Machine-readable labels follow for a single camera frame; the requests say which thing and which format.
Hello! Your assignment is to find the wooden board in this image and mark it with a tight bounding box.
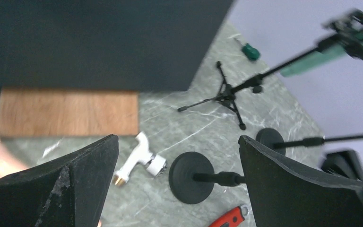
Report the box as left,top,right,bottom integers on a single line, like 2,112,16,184
0,88,139,138

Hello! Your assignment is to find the red handled adjustable wrench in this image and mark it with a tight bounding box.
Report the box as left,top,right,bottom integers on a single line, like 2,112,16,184
209,204,249,227

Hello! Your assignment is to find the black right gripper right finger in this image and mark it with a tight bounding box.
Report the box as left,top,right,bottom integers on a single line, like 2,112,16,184
238,136,363,227

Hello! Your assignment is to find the dark blue-edged network switch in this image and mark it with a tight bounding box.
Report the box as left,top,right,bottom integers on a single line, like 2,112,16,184
0,0,233,91

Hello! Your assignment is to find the black round-base shock-mount stand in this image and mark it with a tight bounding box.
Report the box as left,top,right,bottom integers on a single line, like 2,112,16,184
256,128,363,182

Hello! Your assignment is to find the white plastic faucet fitting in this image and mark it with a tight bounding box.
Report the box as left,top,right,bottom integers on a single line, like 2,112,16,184
112,132,167,187

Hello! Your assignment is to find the green handled screwdriver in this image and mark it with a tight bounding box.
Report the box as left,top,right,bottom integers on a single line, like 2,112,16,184
234,37,260,61

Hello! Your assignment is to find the black round-base microphone stand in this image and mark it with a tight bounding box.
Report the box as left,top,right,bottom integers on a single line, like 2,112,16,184
168,152,246,204

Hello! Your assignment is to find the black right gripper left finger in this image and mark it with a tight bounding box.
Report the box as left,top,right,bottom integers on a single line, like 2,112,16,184
0,134,119,227

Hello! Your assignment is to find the green microphone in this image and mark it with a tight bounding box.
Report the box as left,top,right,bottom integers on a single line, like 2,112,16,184
280,9,363,77

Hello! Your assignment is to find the black tripod microphone stand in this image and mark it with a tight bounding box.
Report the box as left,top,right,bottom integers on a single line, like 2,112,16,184
177,9,363,131

